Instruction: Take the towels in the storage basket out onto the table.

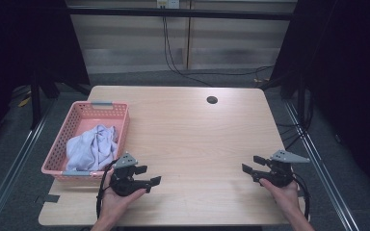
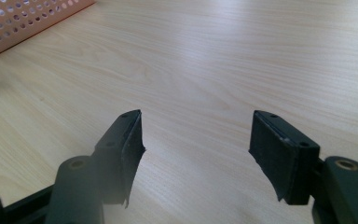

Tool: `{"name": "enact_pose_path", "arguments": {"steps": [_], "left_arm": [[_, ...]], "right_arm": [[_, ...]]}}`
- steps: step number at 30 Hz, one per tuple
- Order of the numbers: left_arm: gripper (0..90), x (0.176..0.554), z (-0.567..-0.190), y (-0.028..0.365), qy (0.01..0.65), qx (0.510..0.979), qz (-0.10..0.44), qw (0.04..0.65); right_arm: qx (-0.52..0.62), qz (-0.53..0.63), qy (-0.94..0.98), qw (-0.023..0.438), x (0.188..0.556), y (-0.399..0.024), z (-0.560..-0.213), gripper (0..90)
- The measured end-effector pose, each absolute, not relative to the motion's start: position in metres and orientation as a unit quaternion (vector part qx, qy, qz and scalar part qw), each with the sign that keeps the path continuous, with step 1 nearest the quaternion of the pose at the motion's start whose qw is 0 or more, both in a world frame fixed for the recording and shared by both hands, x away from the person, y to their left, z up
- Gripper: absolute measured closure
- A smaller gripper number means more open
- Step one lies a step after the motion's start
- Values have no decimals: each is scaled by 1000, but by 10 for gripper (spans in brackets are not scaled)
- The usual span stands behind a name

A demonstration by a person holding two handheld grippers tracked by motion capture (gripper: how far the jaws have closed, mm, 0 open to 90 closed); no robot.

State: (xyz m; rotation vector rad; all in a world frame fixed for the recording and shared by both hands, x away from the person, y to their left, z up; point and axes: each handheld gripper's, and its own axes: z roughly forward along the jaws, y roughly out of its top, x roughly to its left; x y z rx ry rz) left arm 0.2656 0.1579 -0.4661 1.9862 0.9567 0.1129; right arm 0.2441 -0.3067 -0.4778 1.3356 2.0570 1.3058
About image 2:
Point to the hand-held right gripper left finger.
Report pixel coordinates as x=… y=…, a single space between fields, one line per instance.
x=118 y=161

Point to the pink perforated plastic basket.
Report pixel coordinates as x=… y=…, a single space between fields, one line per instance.
x=15 y=43

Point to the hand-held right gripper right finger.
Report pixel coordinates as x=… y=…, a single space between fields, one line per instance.
x=279 y=155

